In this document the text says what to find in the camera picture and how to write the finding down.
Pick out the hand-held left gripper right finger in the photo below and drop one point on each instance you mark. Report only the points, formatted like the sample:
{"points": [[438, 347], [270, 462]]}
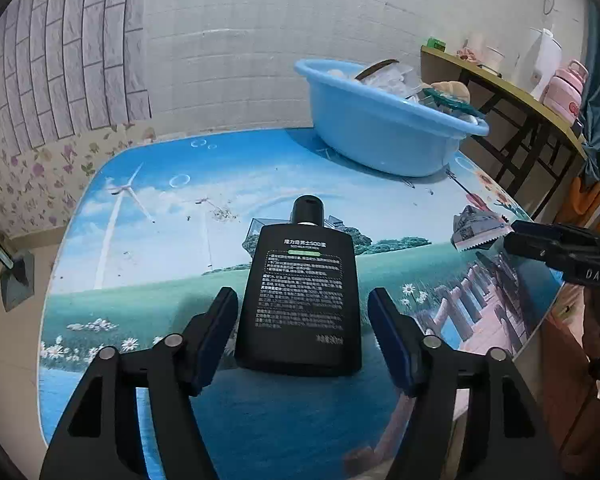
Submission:
{"points": [[387, 335]]}

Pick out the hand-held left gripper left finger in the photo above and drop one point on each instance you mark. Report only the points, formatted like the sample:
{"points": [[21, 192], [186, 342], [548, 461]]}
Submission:
{"points": [[215, 332]]}

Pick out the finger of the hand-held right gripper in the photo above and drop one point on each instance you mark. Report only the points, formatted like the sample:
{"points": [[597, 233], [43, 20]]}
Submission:
{"points": [[535, 226], [535, 251]]}

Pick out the orange white snack packet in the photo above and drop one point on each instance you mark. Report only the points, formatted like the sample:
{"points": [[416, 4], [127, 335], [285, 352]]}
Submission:
{"points": [[480, 230]]}

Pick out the black lotion bottle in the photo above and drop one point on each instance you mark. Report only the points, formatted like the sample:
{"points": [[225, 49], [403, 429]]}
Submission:
{"points": [[300, 300]]}

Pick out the green colourful packet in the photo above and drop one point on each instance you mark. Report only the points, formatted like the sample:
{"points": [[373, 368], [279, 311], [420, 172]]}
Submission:
{"points": [[450, 105]]}

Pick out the beige plush toy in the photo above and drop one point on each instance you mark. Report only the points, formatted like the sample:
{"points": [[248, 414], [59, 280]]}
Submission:
{"points": [[450, 90]]}

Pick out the blue plastic basin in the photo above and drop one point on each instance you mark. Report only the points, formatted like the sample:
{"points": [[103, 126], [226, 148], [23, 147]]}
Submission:
{"points": [[385, 130]]}

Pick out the clear plastic bag brown band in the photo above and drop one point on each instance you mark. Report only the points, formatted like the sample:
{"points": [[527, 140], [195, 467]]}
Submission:
{"points": [[385, 75]]}

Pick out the orange cloth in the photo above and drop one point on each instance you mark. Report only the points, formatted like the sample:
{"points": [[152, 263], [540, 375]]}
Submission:
{"points": [[587, 202]]}

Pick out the wooden desk black legs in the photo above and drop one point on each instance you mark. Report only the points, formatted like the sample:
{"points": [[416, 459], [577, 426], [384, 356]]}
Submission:
{"points": [[525, 95]]}

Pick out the pink water bottle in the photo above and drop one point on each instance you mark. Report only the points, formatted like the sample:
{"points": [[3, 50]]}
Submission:
{"points": [[566, 90]]}

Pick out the white electric kettle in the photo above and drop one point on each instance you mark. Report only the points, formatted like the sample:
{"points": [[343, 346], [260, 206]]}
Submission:
{"points": [[547, 60]]}

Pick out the white cup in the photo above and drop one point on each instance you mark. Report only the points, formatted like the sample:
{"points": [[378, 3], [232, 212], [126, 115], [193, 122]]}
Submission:
{"points": [[494, 59]]}

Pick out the pink hair scrunchie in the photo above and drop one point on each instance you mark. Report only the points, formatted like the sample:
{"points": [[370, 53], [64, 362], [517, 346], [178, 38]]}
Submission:
{"points": [[466, 54]]}

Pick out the grey metal dustpan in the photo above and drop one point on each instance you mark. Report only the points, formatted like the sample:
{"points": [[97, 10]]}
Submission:
{"points": [[16, 280]]}

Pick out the small green box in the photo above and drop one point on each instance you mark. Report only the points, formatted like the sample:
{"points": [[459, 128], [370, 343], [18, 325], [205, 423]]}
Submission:
{"points": [[436, 44]]}

